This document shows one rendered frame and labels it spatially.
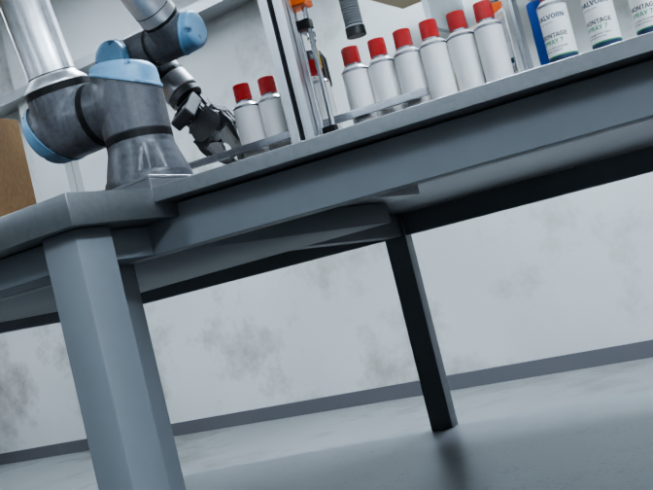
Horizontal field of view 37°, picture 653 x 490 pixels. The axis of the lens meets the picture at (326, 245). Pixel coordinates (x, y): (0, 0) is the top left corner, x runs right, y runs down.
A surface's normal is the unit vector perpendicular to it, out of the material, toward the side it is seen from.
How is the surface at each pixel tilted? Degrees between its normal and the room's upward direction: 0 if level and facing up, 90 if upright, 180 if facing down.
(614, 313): 90
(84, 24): 90
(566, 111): 90
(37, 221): 90
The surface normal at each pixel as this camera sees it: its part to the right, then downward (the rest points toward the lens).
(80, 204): 0.81, -0.22
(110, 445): -0.53, 0.08
